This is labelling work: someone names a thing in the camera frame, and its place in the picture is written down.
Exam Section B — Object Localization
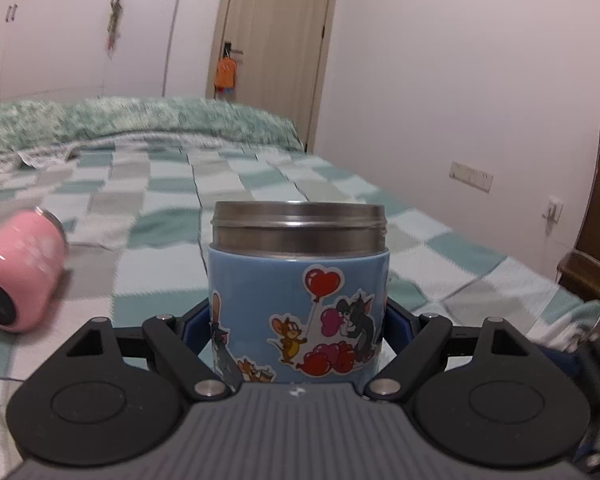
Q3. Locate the white wall socket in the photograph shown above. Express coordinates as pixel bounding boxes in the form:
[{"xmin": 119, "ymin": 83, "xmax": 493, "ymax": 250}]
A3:
[{"xmin": 542, "ymin": 194, "xmax": 565, "ymax": 222}]

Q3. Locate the pink cup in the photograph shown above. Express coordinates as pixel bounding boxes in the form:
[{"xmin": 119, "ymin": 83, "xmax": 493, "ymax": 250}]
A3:
[{"xmin": 0, "ymin": 206, "xmax": 71, "ymax": 333}]

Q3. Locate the white wall switch panel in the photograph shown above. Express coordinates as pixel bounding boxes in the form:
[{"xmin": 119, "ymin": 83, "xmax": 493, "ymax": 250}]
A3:
[{"xmin": 448, "ymin": 161, "xmax": 495, "ymax": 195}]

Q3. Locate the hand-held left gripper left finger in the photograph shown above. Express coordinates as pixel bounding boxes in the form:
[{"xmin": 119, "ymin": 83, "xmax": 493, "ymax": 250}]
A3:
[{"xmin": 65, "ymin": 297, "xmax": 232, "ymax": 402}]

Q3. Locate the white wardrobe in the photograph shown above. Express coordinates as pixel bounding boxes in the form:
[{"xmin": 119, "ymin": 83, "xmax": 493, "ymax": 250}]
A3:
[{"xmin": 0, "ymin": 0, "xmax": 191, "ymax": 107}]

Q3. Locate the green checkered blanket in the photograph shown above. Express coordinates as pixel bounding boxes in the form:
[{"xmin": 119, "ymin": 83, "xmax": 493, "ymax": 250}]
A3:
[{"xmin": 0, "ymin": 132, "xmax": 600, "ymax": 480}]

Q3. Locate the hanging wardrobe ornament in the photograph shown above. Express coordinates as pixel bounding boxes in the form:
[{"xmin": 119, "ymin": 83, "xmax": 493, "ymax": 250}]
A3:
[{"xmin": 105, "ymin": 0, "xmax": 125, "ymax": 61}]

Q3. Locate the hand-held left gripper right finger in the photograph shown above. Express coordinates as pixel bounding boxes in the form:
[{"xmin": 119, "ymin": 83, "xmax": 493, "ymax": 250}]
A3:
[{"xmin": 363, "ymin": 299, "xmax": 532, "ymax": 402}]

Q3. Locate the blue cartoon sticker cup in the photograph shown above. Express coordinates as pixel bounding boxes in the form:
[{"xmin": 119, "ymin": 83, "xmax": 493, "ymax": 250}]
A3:
[{"xmin": 207, "ymin": 200, "xmax": 392, "ymax": 386}]

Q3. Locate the orange hanging pouch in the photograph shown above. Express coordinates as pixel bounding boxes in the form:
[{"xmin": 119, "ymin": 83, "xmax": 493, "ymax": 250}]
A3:
[{"xmin": 214, "ymin": 55, "xmax": 239, "ymax": 97}]

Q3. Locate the brown wooden chair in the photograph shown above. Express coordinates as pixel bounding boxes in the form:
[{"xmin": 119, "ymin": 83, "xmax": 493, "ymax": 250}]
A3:
[{"xmin": 555, "ymin": 124, "xmax": 600, "ymax": 343}]

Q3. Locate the beige door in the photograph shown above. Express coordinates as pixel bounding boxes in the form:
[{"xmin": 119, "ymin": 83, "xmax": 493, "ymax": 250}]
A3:
[{"xmin": 205, "ymin": 0, "xmax": 342, "ymax": 154}]

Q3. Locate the green fuzzy blanket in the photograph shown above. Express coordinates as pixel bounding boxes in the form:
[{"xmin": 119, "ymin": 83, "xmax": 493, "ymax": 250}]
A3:
[{"xmin": 0, "ymin": 96, "xmax": 304, "ymax": 171}]

